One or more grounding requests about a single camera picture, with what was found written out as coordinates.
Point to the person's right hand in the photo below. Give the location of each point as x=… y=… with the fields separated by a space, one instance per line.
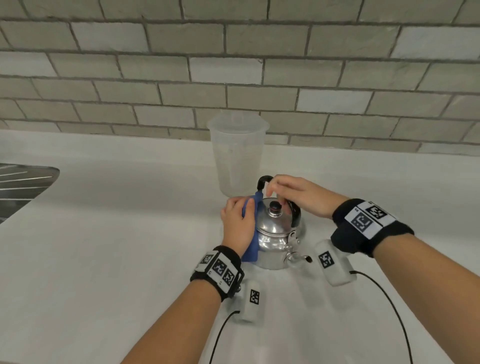
x=307 y=198

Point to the person's left hand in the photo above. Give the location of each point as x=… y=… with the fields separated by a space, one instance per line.
x=236 y=225

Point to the person's left fingers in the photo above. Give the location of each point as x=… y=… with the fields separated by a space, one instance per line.
x=233 y=204

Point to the person's right fingers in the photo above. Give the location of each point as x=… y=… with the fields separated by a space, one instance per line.
x=279 y=183

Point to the small silver metal kettle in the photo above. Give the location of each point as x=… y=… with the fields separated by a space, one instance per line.
x=270 y=227

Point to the blue cleaning cloth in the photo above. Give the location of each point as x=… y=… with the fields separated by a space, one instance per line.
x=250 y=252

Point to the person's right forearm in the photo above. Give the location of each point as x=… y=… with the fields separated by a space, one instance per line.
x=427 y=270

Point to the person's left forearm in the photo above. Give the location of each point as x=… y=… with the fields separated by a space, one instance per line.
x=176 y=326

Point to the translucent plastic pitcher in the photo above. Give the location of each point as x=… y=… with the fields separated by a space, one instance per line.
x=238 y=157

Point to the black left wristband with markers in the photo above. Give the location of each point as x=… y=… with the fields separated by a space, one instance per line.
x=219 y=268

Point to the black wristband with markers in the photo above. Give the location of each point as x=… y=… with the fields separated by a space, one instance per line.
x=356 y=234
x=219 y=268

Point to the black right wristband with markers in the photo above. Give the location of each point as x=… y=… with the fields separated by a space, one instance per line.
x=356 y=234

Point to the steel sink drainboard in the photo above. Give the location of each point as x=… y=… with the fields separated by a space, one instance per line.
x=22 y=183

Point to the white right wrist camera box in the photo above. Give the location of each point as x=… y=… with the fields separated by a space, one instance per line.
x=335 y=268

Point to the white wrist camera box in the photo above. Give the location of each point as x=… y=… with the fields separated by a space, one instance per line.
x=252 y=307
x=335 y=268

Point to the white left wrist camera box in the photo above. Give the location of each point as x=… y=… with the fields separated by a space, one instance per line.
x=252 y=307

